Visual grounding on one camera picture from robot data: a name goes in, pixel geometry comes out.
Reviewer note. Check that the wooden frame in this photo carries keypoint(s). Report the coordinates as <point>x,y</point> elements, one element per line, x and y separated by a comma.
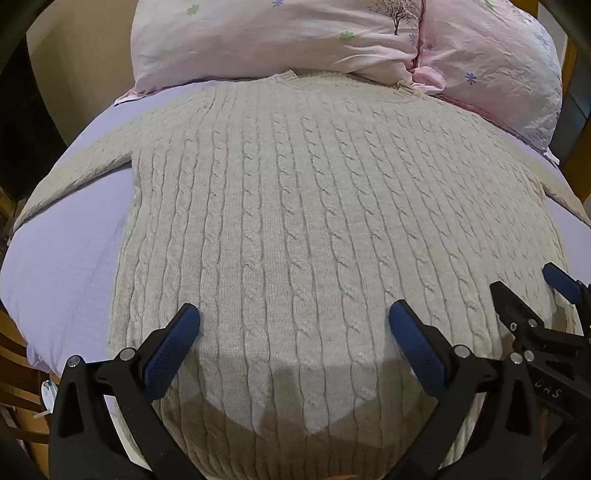
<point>575,120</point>

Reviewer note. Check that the lavender bed sheet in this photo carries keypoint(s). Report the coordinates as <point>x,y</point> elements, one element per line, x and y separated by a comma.
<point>69,258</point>

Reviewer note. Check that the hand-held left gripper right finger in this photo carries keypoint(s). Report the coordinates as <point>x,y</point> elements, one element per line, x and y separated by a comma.
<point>419,353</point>

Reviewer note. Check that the pink floral pillow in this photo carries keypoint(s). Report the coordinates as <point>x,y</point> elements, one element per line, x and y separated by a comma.
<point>494,69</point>
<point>258,41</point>

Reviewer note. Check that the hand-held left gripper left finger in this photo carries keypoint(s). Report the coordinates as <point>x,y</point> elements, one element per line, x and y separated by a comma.
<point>170,353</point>

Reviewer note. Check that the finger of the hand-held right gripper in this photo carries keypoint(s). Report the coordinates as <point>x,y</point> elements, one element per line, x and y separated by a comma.
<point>517,318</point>
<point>562,282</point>

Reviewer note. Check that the wooden chair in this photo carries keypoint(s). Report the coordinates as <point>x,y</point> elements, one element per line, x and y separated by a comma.
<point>21,369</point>

